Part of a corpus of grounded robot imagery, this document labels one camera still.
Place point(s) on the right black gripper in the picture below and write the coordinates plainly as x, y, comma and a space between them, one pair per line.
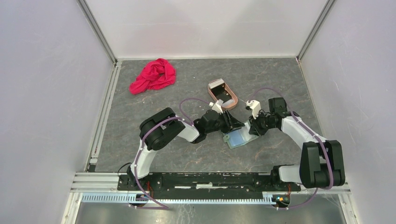
255, 129

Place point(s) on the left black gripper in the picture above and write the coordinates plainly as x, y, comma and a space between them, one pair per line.
231, 123

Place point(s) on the green card holder wallet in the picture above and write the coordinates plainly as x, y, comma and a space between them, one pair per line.
239, 137

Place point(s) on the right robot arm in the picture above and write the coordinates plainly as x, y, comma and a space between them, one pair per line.
321, 162

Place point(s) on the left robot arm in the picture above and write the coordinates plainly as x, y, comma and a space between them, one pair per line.
160, 129

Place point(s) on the pink oval card tray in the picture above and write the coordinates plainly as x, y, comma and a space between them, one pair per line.
227, 88

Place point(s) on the stack of upright cards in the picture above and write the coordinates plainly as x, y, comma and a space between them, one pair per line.
215, 83

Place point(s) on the red crumpled cloth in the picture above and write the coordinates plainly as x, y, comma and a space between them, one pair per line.
156, 75

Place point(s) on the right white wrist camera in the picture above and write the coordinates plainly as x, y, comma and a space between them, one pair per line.
254, 107

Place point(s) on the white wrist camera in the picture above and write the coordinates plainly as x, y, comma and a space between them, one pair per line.
217, 106
254, 107

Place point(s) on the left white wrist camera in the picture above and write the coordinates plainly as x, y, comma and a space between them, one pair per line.
217, 106

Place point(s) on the aluminium frame rail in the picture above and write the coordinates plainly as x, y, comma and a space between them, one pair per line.
102, 187

